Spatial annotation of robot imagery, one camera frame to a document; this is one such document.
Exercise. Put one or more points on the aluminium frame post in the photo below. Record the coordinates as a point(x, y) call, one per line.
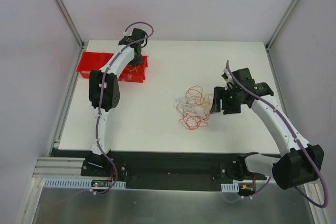
point(69, 22)
point(284, 19)

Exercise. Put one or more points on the aluminium frame post right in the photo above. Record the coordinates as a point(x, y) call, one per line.
point(284, 19)

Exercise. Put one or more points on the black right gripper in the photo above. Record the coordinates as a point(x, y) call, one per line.
point(226, 100)

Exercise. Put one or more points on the white slotted cable duct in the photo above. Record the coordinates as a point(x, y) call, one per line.
point(68, 183)
point(230, 188)

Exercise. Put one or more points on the white slotted cable duct right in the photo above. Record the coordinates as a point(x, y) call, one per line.
point(230, 188)

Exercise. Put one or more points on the aluminium frame post left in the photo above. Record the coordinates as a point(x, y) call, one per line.
point(69, 22)

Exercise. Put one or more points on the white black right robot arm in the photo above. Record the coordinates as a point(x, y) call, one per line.
point(299, 161)

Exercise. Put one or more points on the aluminium front rail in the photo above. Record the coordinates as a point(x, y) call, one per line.
point(58, 167)

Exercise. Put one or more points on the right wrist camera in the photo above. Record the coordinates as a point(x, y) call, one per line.
point(226, 75)

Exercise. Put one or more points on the white slotted cable duct left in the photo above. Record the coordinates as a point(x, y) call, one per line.
point(68, 183)

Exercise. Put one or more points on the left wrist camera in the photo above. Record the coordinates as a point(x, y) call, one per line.
point(127, 34)

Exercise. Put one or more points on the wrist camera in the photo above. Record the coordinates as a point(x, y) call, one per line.
point(127, 34)
point(226, 75)

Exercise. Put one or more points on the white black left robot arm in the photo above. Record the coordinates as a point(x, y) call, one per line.
point(104, 93)

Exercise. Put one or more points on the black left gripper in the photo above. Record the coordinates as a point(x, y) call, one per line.
point(136, 57)

